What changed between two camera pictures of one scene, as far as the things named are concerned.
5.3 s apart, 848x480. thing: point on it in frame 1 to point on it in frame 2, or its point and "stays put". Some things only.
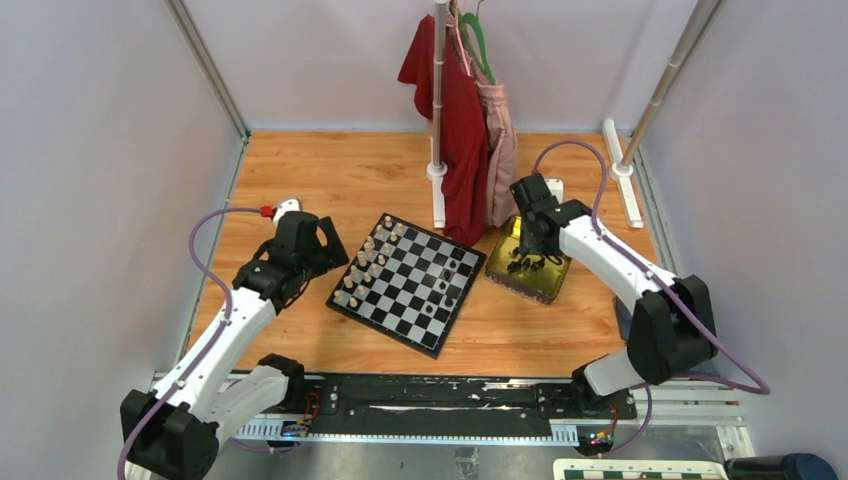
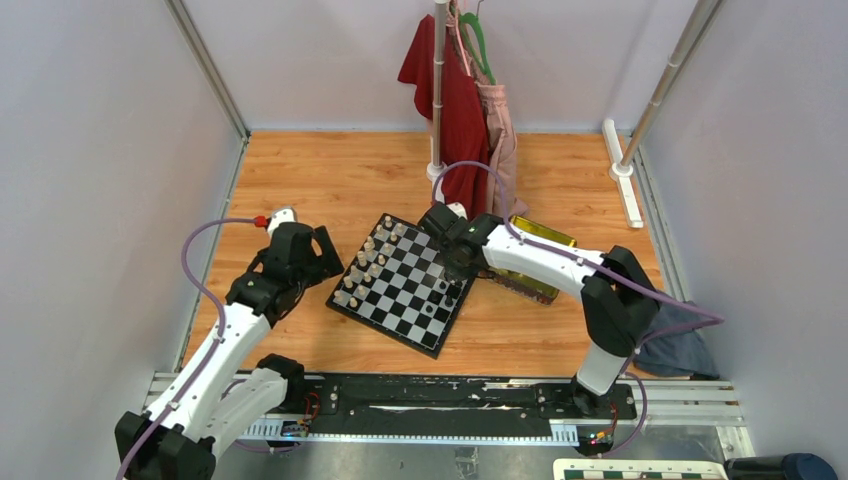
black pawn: x=435 y=297 stays put
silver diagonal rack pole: x=687 y=45 stays put
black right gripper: x=529 y=246 to x=453 y=274
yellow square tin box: x=544 y=285 stays put
